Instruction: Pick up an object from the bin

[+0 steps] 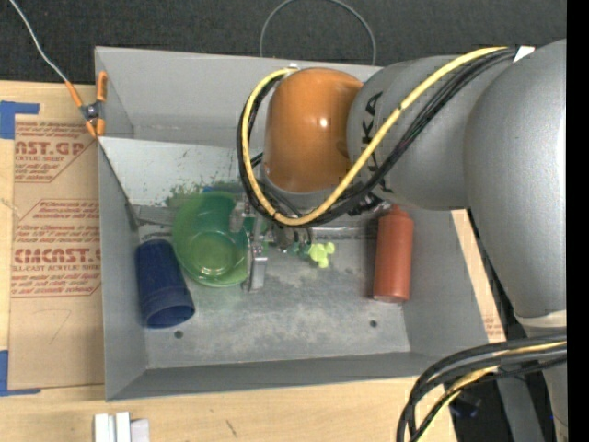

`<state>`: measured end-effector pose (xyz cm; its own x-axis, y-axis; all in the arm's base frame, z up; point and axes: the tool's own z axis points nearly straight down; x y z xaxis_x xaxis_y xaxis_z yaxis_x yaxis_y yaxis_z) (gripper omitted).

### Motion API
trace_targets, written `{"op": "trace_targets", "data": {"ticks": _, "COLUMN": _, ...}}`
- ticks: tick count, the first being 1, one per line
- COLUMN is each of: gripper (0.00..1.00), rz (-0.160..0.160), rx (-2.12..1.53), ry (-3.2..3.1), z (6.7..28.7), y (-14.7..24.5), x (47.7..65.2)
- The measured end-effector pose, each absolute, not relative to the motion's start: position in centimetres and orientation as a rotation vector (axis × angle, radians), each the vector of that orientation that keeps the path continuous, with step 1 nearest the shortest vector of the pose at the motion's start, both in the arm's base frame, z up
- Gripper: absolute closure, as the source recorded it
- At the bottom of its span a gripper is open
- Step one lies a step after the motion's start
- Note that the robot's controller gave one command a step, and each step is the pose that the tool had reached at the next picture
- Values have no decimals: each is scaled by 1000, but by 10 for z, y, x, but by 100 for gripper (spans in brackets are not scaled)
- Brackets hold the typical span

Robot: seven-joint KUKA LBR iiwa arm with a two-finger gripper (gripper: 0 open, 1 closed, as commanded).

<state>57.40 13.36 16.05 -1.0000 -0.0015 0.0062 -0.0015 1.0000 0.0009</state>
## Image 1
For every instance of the red-brown squeeze bottle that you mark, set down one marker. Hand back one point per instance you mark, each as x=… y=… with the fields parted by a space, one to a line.
x=393 y=256

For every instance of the dark blue plastic cup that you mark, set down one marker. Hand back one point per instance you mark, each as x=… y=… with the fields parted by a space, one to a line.
x=162 y=283

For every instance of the grey metal bin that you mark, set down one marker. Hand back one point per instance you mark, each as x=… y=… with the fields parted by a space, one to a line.
x=294 y=320

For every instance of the brown cardboard board red print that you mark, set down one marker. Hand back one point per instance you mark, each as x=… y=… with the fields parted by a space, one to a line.
x=55 y=201

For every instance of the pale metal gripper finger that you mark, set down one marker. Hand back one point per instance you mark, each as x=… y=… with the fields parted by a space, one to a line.
x=238 y=219
x=257 y=267

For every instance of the grey flat packet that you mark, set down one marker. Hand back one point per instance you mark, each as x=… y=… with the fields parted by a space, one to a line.
x=154 y=215

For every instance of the clear green plastic bowl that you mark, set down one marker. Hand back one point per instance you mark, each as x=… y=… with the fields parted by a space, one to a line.
x=207 y=242

